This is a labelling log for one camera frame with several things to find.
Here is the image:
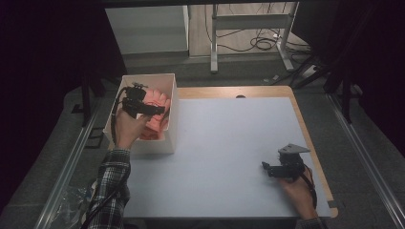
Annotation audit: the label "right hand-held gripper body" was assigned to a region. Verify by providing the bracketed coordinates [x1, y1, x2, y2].
[277, 143, 311, 183]

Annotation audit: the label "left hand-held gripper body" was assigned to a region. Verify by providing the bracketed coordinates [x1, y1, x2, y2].
[120, 81, 151, 119]

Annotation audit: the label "pink glove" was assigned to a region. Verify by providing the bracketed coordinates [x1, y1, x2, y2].
[139, 113, 170, 141]
[142, 89, 172, 111]

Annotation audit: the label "white box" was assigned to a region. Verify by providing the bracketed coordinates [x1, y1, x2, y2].
[103, 73, 179, 156]

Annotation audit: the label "person's left hand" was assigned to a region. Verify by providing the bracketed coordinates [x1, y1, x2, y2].
[114, 108, 151, 151]

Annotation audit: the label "person's right hand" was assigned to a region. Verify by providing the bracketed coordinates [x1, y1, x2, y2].
[277, 167, 318, 220]

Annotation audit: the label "black stand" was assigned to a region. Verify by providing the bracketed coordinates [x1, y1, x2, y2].
[324, 71, 355, 124]
[71, 71, 107, 129]

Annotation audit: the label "white table mat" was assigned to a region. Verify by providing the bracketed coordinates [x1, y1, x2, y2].
[122, 96, 332, 219]

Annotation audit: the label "wooden table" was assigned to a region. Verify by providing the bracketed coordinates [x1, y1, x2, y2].
[176, 84, 339, 219]

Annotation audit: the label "white cabinet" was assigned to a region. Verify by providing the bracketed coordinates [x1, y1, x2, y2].
[104, 5, 190, 55]

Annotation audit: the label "black curtain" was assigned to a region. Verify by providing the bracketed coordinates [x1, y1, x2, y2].
[0, 0, 128, 204]
[290, 0, 405, 156]

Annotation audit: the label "clear plastic bag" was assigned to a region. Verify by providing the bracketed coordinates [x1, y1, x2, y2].
[57, 185, 97, 229]

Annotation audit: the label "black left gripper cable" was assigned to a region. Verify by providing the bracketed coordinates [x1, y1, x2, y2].
[80, 86, 130, 229]

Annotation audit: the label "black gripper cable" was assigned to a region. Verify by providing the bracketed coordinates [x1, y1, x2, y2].
[80, 86, 130, 229]
[300, 163, 319, 210]

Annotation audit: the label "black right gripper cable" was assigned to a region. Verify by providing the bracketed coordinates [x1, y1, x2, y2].
[300, 163, 319, 210]

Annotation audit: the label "aluminium rail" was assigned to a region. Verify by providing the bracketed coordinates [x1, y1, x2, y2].
[327, 93, 405, 229]
[33, 96, 104, 229]

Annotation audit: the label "black floor cables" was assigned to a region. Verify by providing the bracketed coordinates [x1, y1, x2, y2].
[218, 28, 311, 54]

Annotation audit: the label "grey metal desk frame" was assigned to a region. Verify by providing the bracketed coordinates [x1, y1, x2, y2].
[209, 1, 301, 74]

